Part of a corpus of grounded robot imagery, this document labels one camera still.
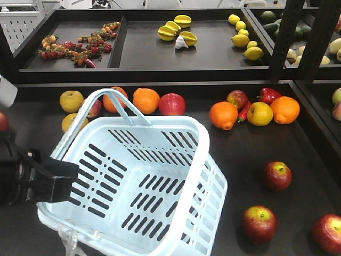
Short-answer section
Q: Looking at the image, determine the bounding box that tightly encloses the light blue plastic basket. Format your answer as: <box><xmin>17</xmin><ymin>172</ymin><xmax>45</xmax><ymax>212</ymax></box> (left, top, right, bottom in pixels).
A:
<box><xmin>37</xmin><ymin>89</ymin><xmax>228</xmax><ymax>255</ymax></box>

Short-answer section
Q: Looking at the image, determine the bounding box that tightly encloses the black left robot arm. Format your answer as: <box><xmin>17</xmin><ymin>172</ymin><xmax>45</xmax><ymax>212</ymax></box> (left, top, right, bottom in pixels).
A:
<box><xmin>1</xmin><ymin>75</ymin><xmax>18</xmax><ymax>206</ymax></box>

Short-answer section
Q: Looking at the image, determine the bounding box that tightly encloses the large red apple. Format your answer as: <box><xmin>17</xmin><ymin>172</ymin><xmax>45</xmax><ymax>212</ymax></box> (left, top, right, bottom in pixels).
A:
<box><xmin>158</xmin><ymin>93</ymin><xmax>186</xmax><ymax>115</ymax></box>

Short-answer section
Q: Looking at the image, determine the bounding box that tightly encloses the orange right of pair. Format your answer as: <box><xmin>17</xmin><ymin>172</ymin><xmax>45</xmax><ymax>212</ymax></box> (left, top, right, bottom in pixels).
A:
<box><xmin>133</xmin><ymin>88</ymin><xmax>160</xmax><ymax>114</ymax></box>

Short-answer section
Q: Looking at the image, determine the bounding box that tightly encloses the orange of pair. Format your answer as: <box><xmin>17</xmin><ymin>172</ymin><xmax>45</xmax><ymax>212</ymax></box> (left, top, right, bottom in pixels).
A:
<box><xmin>102</xmin><ymin>86</ymin><xmax>128</xmax><ymax>113</ymax></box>
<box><xmin>133</xmin><ymin>88</ymin><xmax>160</xmax><ymax>114</ymax></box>

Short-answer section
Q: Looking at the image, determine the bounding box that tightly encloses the orange with navel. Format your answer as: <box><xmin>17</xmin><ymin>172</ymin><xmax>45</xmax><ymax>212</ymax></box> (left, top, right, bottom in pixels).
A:
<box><xmin>209</xmin><ymin>101</ymin><xmax>238</xmax><ymax>131</ymax></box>

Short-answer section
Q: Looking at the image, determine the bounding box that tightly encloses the orange left of pair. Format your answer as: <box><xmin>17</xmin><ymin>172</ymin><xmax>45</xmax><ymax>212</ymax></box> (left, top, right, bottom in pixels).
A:
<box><xmin>102</xmin><ymin>86</ymin><xmax>128</xmax><ymax>113</ymax></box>

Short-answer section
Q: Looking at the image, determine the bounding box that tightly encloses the red chili pepper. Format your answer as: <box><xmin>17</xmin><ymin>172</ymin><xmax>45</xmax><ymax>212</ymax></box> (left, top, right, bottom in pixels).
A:
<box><xmin>237</xmin><ymin>101</ymin><xmax>251</xmax><ymax>123</ymax></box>

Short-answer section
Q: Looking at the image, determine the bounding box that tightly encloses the red yellow mottled apple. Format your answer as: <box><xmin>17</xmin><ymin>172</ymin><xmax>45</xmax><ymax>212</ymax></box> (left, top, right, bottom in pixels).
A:
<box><xmin>226</xmin><ymin>90</ymin><xmax>249</xmax><ymax>110</ymax></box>

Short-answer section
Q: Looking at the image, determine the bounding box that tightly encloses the pink red small apple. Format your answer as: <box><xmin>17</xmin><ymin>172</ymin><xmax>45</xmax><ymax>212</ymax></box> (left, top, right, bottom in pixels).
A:
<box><xmin>87</xmin><ymin>99</ymin><xmax>102</xmax><ymax>118</ymax></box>

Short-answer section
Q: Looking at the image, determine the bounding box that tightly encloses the white garlic bulb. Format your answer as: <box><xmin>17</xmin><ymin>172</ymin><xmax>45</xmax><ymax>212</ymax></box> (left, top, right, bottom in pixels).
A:
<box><xmin>175</xmin><ymin>36</ymin><xmax>189</xmax><ymax>50</ymax></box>

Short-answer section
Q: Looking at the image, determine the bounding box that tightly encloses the yellow round apple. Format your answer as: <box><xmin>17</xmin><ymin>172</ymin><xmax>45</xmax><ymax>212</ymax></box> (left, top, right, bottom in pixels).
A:
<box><xmin>247</xmin><ymin>102</ymin><xmax>273</xmax><ymax>126</ymax></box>

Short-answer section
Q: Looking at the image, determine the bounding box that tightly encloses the yellow starfruit right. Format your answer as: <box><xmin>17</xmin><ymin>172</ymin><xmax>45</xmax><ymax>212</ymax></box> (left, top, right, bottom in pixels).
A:
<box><xmin>179</xmin><ymin>31</ymin><xmax>198</xmax><ymax>46</ymax></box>

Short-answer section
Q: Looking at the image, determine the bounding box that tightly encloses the yellow starfruit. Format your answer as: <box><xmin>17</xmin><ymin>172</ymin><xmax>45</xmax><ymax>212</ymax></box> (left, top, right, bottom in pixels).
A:
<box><xmin>173</xmin><ymin>14</ymin><xmax>192</xmax><ymax>28</ymax></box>
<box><xmin>157</xmin><ymin>26</ymin><xmax>176</xmax><ymax>42</ymax></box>
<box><xmin>179</xmin><ymin>31</ymin><xmax>198</xmax><ymax>46</ymax></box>

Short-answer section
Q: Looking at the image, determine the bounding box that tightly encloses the yellow starfruit left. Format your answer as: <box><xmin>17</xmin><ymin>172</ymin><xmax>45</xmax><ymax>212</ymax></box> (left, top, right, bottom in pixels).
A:
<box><xmin>157</xmin><ymin>26</ymin><xmax>176</xmax><ymax>42</ymax></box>

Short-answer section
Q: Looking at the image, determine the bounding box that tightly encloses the red bell pepper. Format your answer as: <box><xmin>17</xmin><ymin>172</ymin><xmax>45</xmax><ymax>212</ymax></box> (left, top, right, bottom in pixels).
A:
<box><xmin>257</xmin><ymin>87</ymin><xmax>282</xmax><ymax>105</ymax></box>

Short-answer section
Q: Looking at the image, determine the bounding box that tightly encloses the yellow apple back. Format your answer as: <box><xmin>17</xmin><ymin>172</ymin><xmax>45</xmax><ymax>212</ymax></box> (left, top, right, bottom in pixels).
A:
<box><xmin>59</xmin><ymin>90</ymin><xmax>84</xmax><ymax>113</ymax></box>

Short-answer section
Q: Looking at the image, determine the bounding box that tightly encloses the yellow apple front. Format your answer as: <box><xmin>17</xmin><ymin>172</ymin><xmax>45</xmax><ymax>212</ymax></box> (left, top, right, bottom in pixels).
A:
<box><xmin>61</xmin><ymin>113</ymin><xmax>89</xmax><ymax>133</ymax></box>

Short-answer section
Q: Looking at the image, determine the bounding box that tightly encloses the black wooden produce stand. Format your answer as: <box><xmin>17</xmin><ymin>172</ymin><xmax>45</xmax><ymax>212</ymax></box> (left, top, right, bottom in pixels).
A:
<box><xmin>1</xmin><ymin>9</ymin><xmax>340</xmax><ymax>255</ymax></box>

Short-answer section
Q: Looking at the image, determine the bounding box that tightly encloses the yellow starfruit back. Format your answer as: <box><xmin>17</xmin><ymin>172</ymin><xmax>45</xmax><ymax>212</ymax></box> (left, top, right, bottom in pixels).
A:
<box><xmin>173</xmin><ymin>14</ymin><xmax>192</xmax><ymax>28</ymax></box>

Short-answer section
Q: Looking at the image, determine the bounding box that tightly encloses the cherry tomato vine pile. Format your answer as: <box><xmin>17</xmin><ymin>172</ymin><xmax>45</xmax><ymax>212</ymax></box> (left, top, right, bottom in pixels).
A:
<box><xmin>36</xmin><ymin>21</ymin><xmax>121</xmax><ymax>68</ymax></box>

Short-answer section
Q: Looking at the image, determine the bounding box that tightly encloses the bright orange right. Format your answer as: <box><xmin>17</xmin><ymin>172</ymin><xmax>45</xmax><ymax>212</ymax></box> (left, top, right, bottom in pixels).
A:
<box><xmin>270</xmin><ymin>96</ymin><xmax>300</xmax><ymax>124</ymax></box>

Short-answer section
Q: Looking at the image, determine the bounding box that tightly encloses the dark red apple middle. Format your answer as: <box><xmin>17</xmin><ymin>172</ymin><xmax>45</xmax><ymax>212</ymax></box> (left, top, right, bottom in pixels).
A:
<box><xmin>262</xmin><ymin>161</ymin><xmax>293</xmax><ymax>193</ymax></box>

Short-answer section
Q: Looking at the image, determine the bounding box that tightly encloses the red apple front left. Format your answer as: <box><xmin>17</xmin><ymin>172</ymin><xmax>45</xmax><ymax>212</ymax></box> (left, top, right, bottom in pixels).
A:
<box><xmin>242</xmin><ymin>205</ymin><xmax>278</xmax><ymax>245</ymax></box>

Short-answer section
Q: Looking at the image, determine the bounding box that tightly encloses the pale peach front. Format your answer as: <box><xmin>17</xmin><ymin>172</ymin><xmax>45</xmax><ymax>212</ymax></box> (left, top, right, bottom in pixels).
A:
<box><xmin>332</xmin><ymin>102</ymin><xmax>341</xmax><ymax>121</ymax></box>

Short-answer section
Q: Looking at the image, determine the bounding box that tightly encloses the pale peach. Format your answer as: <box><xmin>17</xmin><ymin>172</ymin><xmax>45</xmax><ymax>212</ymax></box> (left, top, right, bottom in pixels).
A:
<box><xmin>332</xmin><ymin>102</ymin><xmax>341</xmax><ymax>121</ymax></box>
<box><xmin>331</xmin><ymin>88</ymin><xmax>341</xmax><ymax>105</ymax></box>

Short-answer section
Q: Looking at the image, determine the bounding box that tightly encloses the dark red small apple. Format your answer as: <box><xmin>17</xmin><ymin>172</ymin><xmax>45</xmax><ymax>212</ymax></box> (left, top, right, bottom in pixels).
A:
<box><xmin>0</xmin><ymin>111</ymin><xmax>9</xmax><ymax>132</ymax></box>

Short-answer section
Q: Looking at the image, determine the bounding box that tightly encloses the pale peach back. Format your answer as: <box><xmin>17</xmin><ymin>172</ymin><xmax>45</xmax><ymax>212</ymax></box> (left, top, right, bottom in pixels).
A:
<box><xmin>331</xmin><ymin>88</ymin><xmax>341</xmax><ymax>105</ymax></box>

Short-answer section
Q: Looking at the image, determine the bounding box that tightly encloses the red apple front right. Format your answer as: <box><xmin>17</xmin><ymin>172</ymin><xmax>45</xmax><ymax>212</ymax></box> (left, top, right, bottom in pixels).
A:
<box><xmin>312</xmin><ymin>214</ymin><xmax>340</xmax><ymax>254</ymax></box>

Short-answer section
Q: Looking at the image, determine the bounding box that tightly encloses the black perforated upright right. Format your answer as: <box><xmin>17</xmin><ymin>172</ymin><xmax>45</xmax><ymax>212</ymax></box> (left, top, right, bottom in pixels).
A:
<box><xmin>300</xmin><ymin>1</ymin><xmax>340</xmax><ymax>82</ymax></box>

